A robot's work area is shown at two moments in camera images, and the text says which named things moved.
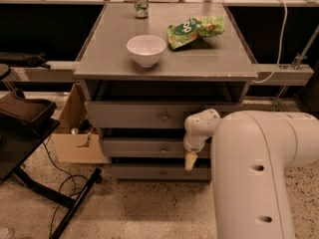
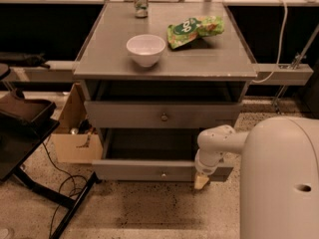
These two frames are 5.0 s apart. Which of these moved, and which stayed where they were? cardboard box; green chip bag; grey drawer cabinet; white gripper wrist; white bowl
Moved: white gripper wrist
Stayed: green chip bag; white bowl; grey drawer cabinet; cardboard box
